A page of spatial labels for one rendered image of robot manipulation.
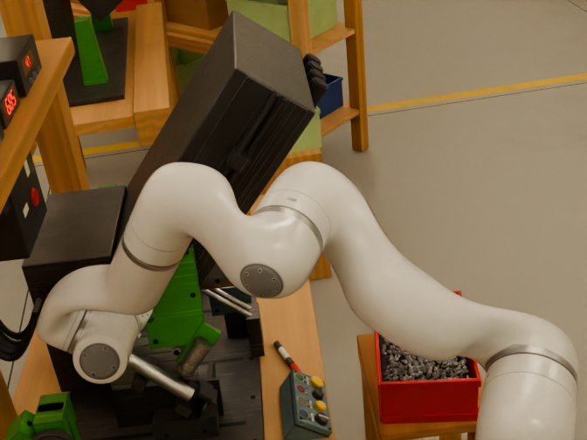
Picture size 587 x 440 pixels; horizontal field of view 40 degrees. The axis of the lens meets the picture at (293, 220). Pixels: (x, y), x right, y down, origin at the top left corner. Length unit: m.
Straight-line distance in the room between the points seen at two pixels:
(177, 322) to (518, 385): 0.78
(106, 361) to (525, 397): 0.63
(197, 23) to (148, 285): 3.57
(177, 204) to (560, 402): 0.54
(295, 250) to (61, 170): 1.49
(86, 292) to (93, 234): 0.51
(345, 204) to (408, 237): 2.83
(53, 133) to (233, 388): 0.92
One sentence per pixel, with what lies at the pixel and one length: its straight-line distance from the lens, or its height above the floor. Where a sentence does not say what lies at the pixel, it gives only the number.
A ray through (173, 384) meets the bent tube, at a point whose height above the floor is 1.02.
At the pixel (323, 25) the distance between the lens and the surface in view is 4.36.
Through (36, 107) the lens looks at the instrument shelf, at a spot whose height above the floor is 1.54.
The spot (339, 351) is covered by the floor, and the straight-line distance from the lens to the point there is 3.23.
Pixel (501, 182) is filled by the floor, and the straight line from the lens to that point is 4.34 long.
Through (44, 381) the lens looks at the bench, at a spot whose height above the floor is 0.88.
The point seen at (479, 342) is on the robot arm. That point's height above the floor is 1.39.
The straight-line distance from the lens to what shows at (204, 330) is 1.63.
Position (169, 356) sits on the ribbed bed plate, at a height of 1.04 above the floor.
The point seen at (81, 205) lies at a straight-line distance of 1.86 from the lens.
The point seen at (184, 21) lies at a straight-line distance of 4.74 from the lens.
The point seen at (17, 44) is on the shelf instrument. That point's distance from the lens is 1.74.
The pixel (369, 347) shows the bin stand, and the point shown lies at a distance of 2.01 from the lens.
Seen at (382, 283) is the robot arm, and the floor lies 1.50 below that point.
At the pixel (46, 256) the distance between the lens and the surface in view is 1.71.
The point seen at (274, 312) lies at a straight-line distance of 1.98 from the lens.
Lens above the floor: 2.10
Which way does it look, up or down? 31 degrees down
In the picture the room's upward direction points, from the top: 6 degrees counter-clockwise
